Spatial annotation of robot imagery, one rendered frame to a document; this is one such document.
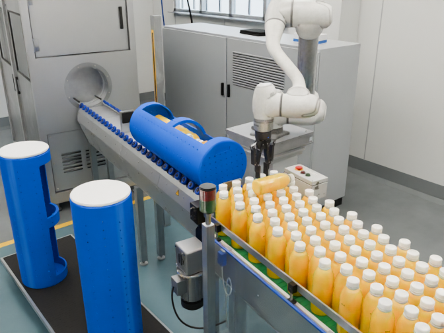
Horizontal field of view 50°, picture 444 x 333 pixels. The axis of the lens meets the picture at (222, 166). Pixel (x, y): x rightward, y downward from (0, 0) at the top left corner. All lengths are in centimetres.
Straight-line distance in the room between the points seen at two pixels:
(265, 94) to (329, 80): 184
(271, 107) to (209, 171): 46
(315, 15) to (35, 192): 182
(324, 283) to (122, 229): 102
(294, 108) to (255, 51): 216
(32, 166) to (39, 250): 54
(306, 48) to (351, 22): 243
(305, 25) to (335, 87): 157
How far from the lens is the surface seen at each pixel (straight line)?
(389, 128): 498
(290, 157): 288
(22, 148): 301
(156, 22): 357
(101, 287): 241
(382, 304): 151
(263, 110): 210
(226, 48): 448
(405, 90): 483
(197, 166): 229
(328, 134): 404
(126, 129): 346
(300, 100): 209
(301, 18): 244
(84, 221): 225
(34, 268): 321
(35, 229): 306
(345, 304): 160
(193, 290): 225
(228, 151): 234
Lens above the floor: 200
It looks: 22 degrees down
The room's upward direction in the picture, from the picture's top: straight up
